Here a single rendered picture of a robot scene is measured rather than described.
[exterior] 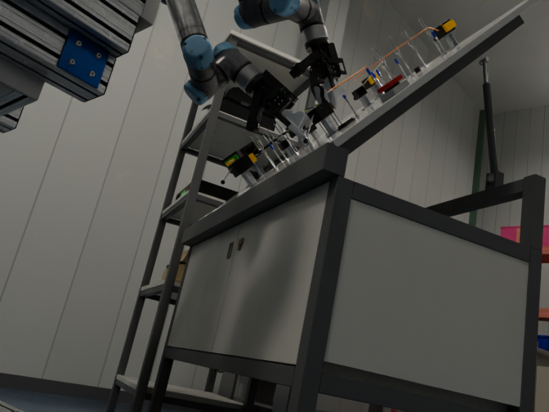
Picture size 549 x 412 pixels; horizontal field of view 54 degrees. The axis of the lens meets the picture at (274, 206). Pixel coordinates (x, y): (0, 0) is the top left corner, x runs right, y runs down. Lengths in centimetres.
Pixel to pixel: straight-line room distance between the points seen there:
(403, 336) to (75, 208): 292
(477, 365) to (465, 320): 10
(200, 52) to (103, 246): 265
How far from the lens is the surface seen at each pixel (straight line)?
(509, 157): 906
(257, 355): 130
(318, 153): 120
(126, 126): 409
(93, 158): 391
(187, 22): 149
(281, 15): 161
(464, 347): 131
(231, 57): 157
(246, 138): 268
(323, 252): 112
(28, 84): 123
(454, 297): 130
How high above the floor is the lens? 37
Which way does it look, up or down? 17 degrees up
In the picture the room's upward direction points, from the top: 12 degrees clockwise
